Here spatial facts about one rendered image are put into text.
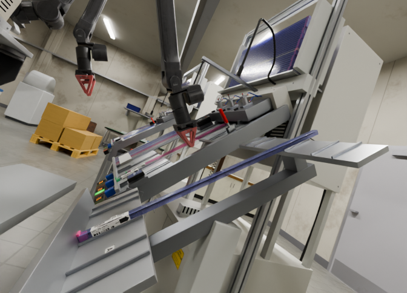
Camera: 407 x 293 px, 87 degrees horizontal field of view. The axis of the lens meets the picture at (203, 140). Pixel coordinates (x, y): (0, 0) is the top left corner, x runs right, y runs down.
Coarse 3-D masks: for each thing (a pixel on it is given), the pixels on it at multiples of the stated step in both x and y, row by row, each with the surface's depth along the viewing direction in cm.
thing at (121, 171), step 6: (144, 156) 105; (150, 156) 99; (156, 156) 95; (132, 162) 102; (138, 162) 97; (144, 162) 93; (162, 162) 82; (168, 162) 78; (120, 168) 100; (126, 168) 93; (132, 168) 91; (150, 168) 81; (156, 168) 77; (162, 168) 75; (120, 174) 90; (150, 174) 74; (126, 180) 75; (120, 186) 72; (126, 186) 71
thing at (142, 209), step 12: (312, 132) 48; (288, 144) 46; (264, 156) 44; (228, 168) 42; (240, 168) 42; (204, 180) 40; (216, 180) 41; (180, 192) 38; (144, 204) 38; (156, 204) 37; (132, 216) 36; (84, 240) 34
